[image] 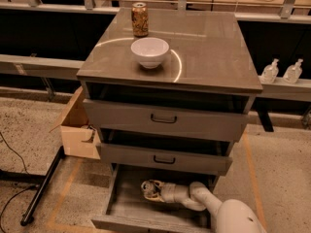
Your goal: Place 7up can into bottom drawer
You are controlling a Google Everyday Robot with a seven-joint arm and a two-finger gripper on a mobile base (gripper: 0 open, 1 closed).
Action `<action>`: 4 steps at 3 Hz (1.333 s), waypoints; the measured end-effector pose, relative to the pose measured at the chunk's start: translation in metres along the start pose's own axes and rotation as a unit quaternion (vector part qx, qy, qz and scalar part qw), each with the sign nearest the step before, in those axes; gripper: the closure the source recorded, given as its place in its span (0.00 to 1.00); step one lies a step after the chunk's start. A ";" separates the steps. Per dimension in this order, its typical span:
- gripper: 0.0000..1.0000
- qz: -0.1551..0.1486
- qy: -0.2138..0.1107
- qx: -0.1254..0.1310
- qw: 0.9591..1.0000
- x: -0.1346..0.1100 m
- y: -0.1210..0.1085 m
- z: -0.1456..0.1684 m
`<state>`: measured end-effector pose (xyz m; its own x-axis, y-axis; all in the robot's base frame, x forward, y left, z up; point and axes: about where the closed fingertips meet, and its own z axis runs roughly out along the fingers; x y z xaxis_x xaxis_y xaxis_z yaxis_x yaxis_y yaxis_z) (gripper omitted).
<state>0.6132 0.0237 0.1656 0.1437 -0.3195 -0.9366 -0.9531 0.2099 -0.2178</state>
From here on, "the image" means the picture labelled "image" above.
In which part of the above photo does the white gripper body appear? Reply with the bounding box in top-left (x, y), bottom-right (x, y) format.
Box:
top-left (160, 183), bottom-right (190, 205)

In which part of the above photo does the silver 7up can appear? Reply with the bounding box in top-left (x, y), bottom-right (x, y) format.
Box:
top-left (141, 181), bottom-right (162, 197)

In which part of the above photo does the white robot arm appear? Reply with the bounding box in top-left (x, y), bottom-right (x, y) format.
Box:
top-left (141, 180), bottom-right (267, 233)

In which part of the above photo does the grey bottom drawer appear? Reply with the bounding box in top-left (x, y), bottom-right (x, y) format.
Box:
top-left (91, 164), bottom-right (212, 233)

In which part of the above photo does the grey drawer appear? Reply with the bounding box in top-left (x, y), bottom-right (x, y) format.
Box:
top-left (84, 99), bottom-right (248, 142)
top-left (91, 164), bottom-right (212, 233)
top-left (96, 143), bottom-right (232, 176)

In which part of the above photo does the grey middle drawer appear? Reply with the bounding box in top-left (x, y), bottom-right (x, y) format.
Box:
top-left (96, 143), bottom-right (232, 176)

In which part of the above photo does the grey drawer cabinet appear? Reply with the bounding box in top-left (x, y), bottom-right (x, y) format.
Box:
top-left (76, 7), bottom-right (263, 177)

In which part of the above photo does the grey top drawer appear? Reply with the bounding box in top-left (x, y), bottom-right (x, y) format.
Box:
top-left (84, 99), bottom-right (248, 142)

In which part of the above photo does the brown patterned drink can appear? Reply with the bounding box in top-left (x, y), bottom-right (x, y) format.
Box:
top-left (131, 2), bottom-right (149, 37)

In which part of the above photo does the cardboard box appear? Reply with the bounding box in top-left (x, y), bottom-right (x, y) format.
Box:
top-left (50, 86), bottom-right (100, 159)

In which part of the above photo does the black metal floor bar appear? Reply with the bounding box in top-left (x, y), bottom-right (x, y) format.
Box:
top-left (20, 147), bottom-right (65, 226)

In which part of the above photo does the white ceramic bowl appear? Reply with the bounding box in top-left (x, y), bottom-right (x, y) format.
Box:
top-left (130, 37), bottom-right (169, 69)

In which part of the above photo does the clear sanitizer bottle left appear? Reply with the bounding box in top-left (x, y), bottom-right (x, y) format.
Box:
top-left (259, 58), bottom-right (279, 83)

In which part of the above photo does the clear sanitizer bottle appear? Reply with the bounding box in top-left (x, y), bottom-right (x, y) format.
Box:
top-left (259, 58), bottom-right (279, 83)
top-left (283, 58), bottom-right (303, 83)

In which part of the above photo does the clear sanitizer bottle right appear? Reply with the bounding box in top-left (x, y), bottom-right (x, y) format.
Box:
top-left (283, 58), bottom-right (303, 83)

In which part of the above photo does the black floor cable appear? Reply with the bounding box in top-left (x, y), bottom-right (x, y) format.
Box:
top-left (0, 131), bottom-right (37, 233)

